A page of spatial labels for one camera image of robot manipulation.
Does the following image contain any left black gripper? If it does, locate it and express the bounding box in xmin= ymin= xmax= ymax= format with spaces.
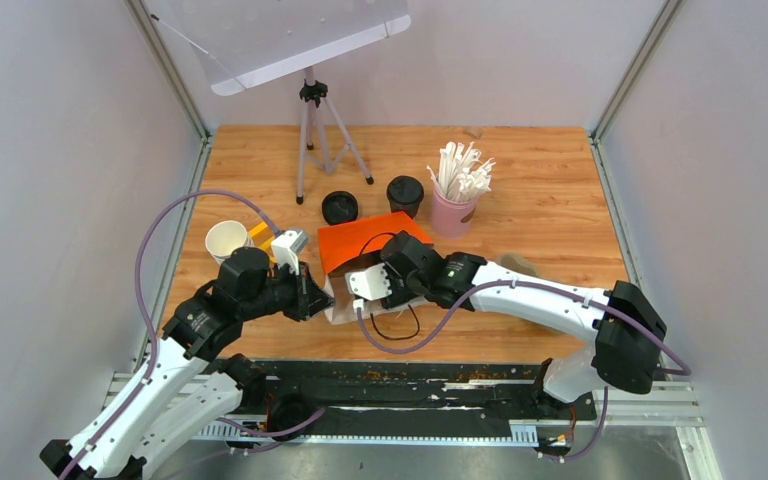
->
xmin=241 ymin=258 xmax=338 ymax=322

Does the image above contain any black paper coffee cup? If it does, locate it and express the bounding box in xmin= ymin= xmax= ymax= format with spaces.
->
xmin=389 ymin=200 xmax=422 ymax=219

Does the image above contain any orange paper bag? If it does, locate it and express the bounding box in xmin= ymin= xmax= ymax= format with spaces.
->
xmin=317 ymin=212 xmax=433 ymax=326

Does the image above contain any black cup lid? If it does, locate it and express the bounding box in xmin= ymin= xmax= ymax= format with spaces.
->
xmin=386 ymin=175 xmax=425 ymax=205

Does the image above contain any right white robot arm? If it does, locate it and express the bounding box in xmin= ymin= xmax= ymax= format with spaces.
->
xmin=379 ymin=231 xmax=667 ymax=418

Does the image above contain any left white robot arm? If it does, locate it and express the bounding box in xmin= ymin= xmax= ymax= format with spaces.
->
xmin=39 ymin=247 xmax=334 ymax=479

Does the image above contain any pink straw holder cup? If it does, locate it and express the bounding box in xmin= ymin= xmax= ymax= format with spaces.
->
xmin=430 ymin=187 xmax=478 ymax=239

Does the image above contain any yellow triangular plastic stand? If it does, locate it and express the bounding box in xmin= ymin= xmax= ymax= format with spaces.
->
xmin=248 ymin=221 xmax=276 ymax=258

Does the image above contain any stack of black lids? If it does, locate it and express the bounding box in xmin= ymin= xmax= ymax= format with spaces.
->
xmin=321 ymin=190 xmax=359 ymax=226

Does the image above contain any cardboard cup carrier tray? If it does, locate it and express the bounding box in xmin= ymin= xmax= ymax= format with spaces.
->
xmin=495 ymin=252 xmax=540 ymax=278

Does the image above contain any bundle of wrapped straws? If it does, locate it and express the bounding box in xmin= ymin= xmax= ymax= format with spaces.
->
xmin=426 ymin=141 xmax=496 ymax=203

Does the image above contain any stack of paper cups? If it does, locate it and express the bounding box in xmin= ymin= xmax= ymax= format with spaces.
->
xmin=204 ymin=220 xmax=254 ymax=264

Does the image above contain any grey tripod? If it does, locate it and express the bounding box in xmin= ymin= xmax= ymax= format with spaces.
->
xmin=295 ymin=66 xmax=375 ymax=205

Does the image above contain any white reflector board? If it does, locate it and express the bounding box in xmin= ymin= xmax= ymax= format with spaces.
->
xmin=149 ymin=0 xmax=412 ymax=96

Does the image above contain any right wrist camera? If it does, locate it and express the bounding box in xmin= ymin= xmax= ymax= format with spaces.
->
xmin=344 ymin=263 xmax=393 ymax=313

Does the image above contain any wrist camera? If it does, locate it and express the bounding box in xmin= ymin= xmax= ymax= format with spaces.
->
xmin=270 ymin=228 xmax=310 ymax=275
xmin=344 ymin=263 xmax=393 ymax=313

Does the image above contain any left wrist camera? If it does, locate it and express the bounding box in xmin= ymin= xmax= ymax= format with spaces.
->
xmin=270 ymin=228 xmax=310 ymax=275

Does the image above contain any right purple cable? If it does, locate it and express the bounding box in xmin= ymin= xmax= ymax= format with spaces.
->
xmin=356 ymin=279 xmax=692 ymax=463

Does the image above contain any purple cable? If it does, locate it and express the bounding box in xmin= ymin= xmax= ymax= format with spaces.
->
xmin=356 ymin=279 xmax=692 ymax=463
xmin=59 ymin=190 xmax=326 ymax=480

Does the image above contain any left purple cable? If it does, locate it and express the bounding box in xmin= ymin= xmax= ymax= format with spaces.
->
xmin=59 ymin=190 xmax=326 ymax=480

